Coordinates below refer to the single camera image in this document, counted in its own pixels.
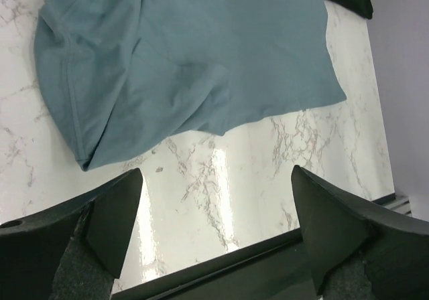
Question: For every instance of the aluminium extrusion rail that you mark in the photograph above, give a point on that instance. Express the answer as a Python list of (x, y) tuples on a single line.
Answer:
[(396, 203)]

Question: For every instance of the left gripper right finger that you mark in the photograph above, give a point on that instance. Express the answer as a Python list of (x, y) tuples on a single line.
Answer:
[(358, 249)]

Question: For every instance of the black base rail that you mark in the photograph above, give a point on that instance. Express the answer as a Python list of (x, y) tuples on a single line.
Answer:
[(276, 268)]

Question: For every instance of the blue-grey t-shirt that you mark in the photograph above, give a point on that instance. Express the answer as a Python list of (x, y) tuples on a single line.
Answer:
[(120, 76)]

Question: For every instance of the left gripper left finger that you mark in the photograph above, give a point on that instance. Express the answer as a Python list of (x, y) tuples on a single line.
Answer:
[(73, 250)]

